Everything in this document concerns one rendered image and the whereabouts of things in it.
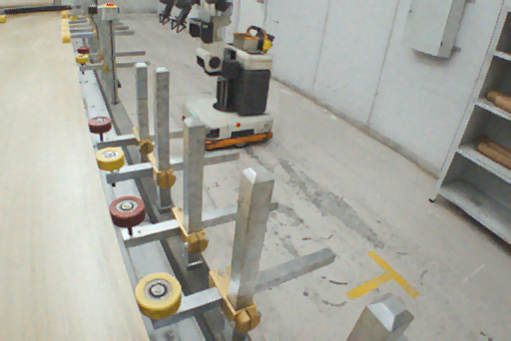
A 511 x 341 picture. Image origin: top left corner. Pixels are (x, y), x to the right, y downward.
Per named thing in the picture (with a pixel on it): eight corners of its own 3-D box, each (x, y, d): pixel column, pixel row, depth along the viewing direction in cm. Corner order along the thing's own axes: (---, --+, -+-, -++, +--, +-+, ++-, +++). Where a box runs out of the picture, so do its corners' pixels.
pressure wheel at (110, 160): (101, 195, 92) (95, 161, 86) (100, 180, 98) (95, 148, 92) (128, 191, 95) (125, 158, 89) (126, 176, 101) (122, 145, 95)
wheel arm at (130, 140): (207, 132, 135) (207, 123, 133) (210, 136, 132) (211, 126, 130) (97, 149, 115) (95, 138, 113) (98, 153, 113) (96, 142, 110)
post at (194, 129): (196, 272, 93) (199, 114, 68) (200, 281, 90) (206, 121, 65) (184, 275, 91) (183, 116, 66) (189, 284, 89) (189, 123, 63)
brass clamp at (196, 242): (191, 217, 91) (191, 203, 88) (210, 250, 81) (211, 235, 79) (169, 222, 88) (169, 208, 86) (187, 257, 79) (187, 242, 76)
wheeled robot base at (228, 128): (241, 115, 352) (243, 92, 339) (273, 141, 307) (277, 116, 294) (180, 122, 320) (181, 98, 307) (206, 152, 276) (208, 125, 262)
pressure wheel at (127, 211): (127, 257, 74) (121, 219, 68) (109, 239, 78) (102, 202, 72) (154, 241, 79) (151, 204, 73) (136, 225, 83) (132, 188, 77)
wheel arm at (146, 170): (235, 158, 116) (236, 147, 114) (239, 162, 114) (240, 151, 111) (106, 180, 96) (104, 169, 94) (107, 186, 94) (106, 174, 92)
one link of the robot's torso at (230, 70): (223, 75, 290) (225, 47, 277) (238, 85, 270) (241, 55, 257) (195, 77, 278) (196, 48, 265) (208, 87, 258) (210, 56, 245)
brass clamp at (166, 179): (164, 165, 108) (164, 151, 105) (177, 186, 98) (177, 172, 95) (146, 168, 105) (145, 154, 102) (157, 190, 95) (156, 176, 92)
